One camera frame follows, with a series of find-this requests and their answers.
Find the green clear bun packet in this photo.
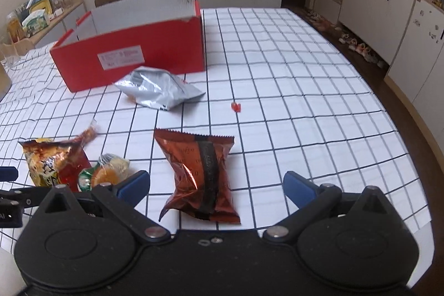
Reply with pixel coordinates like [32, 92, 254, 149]
[78, 153, 130, 193]

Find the orange drink bottle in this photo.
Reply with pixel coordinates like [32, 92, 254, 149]
[7, 12, 26, 42]

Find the red yellow chip bag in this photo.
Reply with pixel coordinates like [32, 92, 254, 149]
[18, 121, 99, 189]

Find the white wood-top side cabinet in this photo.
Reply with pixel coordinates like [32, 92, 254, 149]
[0, 0, 87, 55]

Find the wooden holder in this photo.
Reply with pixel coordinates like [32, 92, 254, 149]
[0, 36, 35, 55]

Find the red cardboard box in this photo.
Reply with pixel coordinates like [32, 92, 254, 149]
[49, 0, 205, 93]

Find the beige rounded object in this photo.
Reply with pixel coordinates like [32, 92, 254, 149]
[0, 63, 12, 100]

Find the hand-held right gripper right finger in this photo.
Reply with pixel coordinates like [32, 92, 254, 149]
[262, 170, 405, 243]

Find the brown foil snack packet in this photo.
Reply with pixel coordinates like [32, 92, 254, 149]
[153, 128, 241, 224]

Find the green tissue pack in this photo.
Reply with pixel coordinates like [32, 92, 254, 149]
[22, 9, 49, 36]

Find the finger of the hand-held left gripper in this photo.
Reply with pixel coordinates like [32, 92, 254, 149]
[0, 188, 46, 207]
[0, 167, 19, 181]

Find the row of shoes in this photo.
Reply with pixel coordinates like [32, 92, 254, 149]
[305, 6, 387, 69]

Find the clear drinking glass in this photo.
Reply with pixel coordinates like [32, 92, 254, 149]
[0, 43, 21, 69]

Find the blue yellow container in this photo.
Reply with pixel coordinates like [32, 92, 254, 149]
[29, 0, 53, 16]

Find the white wall cabinet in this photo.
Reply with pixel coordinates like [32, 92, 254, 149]
[338, 0, 444, 109]

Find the white checkered tablecloth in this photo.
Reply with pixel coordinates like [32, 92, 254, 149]
[0, 7, 432, 296]

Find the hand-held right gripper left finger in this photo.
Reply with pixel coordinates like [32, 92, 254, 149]
[35, 170, 170, 243]

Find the silver snack bag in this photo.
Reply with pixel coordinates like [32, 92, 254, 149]
[114, 66, 206, 112]

